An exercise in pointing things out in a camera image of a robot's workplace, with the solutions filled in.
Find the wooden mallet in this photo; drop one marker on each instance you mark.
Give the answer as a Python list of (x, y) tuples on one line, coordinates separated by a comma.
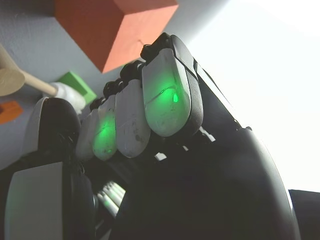
[(10, 80)]

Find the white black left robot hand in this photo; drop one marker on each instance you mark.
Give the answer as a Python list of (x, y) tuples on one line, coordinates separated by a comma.
[(212, 175)]

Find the large orange cube block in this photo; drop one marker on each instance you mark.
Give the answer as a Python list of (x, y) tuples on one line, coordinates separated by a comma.
[(105, 30)]

